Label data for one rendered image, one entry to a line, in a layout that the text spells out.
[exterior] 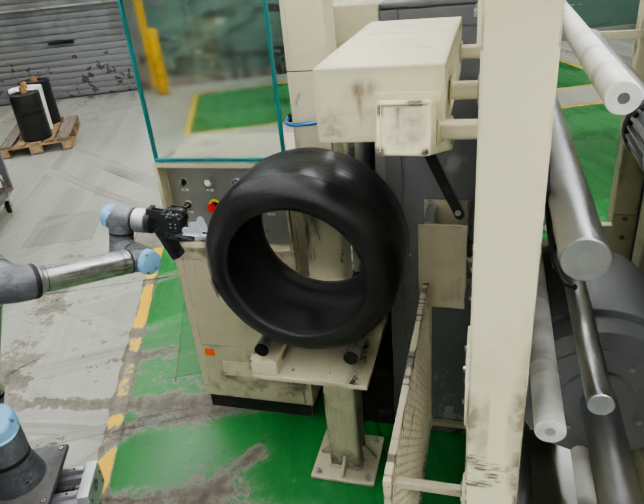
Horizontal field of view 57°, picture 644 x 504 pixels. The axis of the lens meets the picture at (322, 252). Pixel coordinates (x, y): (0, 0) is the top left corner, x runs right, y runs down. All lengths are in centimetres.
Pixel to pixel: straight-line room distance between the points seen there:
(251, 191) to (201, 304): 118
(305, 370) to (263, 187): 63
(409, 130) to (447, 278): 94
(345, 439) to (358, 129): 163
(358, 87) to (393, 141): 15
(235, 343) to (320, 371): 92
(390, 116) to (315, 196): 52
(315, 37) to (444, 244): 72
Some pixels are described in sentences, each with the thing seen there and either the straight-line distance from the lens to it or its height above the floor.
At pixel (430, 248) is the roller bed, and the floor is 112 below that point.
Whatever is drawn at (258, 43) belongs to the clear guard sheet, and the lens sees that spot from 216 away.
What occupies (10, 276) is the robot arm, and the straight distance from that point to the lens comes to 169.
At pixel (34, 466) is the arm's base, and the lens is 193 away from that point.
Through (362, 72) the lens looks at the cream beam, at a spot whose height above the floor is 177.
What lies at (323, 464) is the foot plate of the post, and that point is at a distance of 268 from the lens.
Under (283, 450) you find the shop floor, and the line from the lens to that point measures 278.
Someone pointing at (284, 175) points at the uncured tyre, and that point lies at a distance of 155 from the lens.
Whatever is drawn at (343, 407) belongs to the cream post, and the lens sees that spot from 242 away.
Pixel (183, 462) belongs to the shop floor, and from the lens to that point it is 285.
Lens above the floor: 199
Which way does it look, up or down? 28 degrees down
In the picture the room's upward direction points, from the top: 6 degrees counter-clockwise
